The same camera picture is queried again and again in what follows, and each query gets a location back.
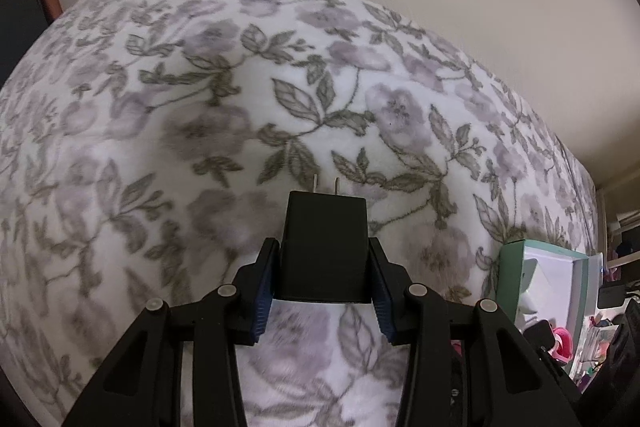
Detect floral blanket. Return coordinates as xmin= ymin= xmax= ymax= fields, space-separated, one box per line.
xmin=0 ymin=0 xmax=601 ymax=427

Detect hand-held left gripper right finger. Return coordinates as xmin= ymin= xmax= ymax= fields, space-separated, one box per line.
xmin=367 ymin=237 xmax=583 ymax=427

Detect pink plastic toy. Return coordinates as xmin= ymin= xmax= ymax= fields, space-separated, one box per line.
xmin=550 ymin=326 xmax=573 ymax=363

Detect teal cardboard box tray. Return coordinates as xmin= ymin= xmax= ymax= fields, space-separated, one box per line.
xmin=487 ymin=239 xmax=608 ymax=388

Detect black plugged charger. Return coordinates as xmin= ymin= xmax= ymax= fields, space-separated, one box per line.
xmin=597 ymin=283 xmax=628 ymax=309

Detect white plastic shelf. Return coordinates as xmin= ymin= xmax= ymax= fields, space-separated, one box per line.
xmin=597 ymin=187 xmax=640 ymax=273

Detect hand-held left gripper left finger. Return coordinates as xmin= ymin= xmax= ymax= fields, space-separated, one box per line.
xmin=60 ymin=237 xmax=281 ymax=427

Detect black power adapter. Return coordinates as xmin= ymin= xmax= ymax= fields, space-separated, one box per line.
xmin=272 ymin=174 xmax=373 ymax=305

